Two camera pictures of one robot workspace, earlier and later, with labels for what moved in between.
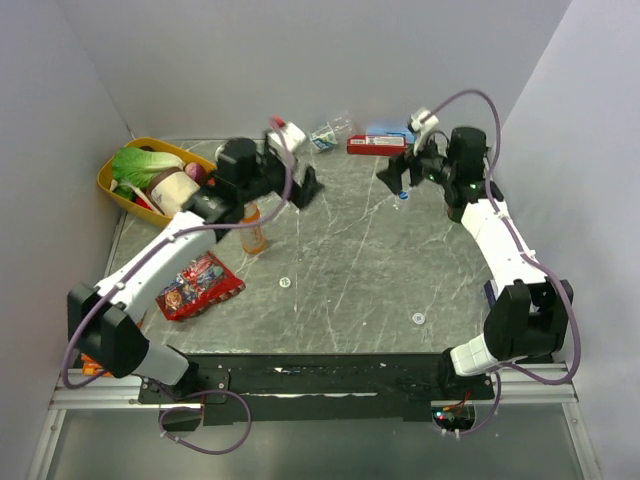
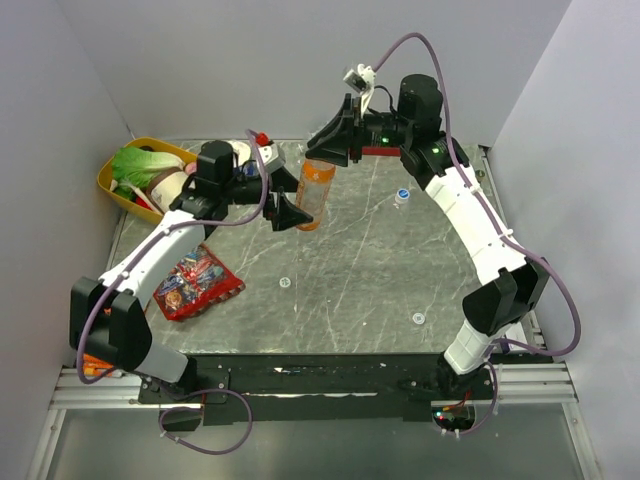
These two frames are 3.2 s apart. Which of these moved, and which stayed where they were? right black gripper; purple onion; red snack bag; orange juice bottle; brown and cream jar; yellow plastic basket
Moved: orange juice bottle; right black gripper
Stayed: brown and cream jar; red snack bag; yellow plastic basket; purple onion
